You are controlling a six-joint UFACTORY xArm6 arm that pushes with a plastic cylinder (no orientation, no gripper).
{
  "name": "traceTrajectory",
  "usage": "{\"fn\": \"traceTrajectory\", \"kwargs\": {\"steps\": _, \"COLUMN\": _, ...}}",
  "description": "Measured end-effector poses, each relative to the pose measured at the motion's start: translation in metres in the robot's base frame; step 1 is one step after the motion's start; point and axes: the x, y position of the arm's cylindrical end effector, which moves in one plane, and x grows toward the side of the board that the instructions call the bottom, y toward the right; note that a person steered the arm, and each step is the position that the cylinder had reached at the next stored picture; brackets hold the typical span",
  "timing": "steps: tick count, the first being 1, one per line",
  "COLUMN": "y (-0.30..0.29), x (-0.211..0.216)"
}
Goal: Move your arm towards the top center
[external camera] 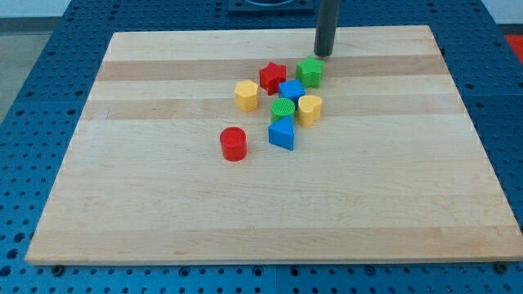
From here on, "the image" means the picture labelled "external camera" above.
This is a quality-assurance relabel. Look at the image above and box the yellow heart block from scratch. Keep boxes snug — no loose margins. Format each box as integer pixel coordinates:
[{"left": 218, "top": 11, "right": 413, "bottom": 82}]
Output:
[{"left": 298, "top": 95, "right": 323, "bottom": 127}]

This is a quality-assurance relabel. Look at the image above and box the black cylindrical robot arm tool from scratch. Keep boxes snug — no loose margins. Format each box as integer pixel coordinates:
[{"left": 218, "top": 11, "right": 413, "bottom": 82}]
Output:
[{"left": 314, "top": 0, "right": 341, "bottom": 57}]

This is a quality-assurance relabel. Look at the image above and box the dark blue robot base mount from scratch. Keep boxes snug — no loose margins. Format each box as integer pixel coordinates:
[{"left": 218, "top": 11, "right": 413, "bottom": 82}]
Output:
[{"left": 227, "top": 0, "right": 315, "bottom": 16}]

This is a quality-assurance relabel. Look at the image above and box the red cylinder block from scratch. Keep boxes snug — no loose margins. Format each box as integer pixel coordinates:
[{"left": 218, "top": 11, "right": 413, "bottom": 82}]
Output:
[{"left": 219, "top": 127, "right": 248, "bottom": 162}]

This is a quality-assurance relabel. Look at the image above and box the green cylinder block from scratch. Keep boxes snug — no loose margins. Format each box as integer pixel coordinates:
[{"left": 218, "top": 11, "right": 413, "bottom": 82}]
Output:
[{"left": 270, "top": 98, "right": 296, "bottom": 123}]

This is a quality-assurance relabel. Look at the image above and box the blue cube block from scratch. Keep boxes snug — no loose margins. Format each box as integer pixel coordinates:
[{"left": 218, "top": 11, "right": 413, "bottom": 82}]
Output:
[{"left": 279, "top": 79, "right": 306, "bottom": 104}]

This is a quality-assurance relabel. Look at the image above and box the light wooden board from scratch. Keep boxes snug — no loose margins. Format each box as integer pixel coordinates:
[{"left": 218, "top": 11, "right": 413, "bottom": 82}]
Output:
[{"left": 25, "top": 25, "right": 522, "bottom": 265}]

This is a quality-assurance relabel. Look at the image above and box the red star block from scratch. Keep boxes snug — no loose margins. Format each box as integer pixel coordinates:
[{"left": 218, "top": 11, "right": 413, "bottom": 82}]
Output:
[{"left": 259, "top": 62, "right": 287, "bottom": 96}]

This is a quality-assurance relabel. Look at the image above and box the blue triangle block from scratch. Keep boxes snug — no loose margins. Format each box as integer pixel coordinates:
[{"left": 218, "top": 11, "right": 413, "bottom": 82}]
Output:
[{"left": 268, "top": 116, "right": 294, "bottom": 150}]

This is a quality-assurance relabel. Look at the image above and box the green star block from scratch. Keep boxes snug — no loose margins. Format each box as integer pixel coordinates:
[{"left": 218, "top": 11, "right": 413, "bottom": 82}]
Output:
[{"left": 296, "top": 56, "right": 324, "bottom": 88}]

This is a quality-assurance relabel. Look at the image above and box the yellow hexagon block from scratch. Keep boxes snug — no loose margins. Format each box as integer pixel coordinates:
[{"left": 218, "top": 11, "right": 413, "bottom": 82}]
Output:
[{"left": 235, "top": 80, "right": 259, "bottom": 112}]

